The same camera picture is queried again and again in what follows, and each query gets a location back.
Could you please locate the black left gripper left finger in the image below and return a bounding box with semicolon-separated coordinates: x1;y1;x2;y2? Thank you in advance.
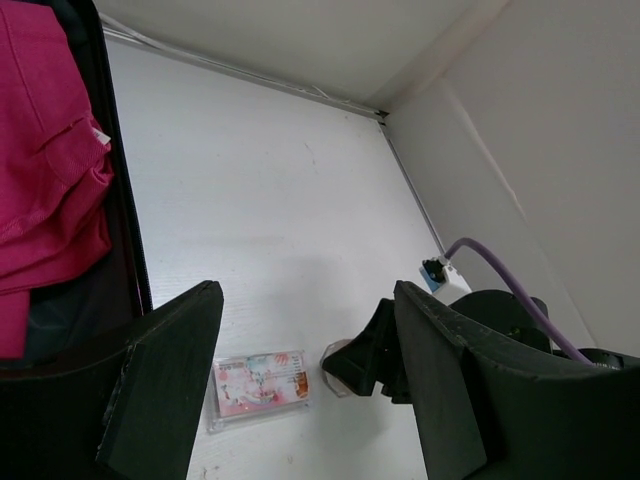
1;281;223;479

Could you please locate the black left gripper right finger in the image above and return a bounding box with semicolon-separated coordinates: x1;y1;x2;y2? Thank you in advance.
394;281;639;479

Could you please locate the pink garment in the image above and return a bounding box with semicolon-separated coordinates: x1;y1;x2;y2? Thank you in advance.
1;1;113;360

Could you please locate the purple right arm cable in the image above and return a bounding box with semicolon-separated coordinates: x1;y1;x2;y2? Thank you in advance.
447;237;596;369

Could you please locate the round tan cosmetic jar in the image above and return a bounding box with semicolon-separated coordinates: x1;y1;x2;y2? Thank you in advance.
319;338;357;398

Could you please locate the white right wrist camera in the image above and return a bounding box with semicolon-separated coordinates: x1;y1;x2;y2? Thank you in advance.
420;257;472;305

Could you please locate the blue hard-shell suitcase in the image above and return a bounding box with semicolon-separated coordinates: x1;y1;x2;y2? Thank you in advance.
1;1;152;370

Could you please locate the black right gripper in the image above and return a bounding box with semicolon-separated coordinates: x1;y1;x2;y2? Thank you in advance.
335;290;552;405

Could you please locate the clear box with pink card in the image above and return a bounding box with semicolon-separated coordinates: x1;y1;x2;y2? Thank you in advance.
206;350;312;434

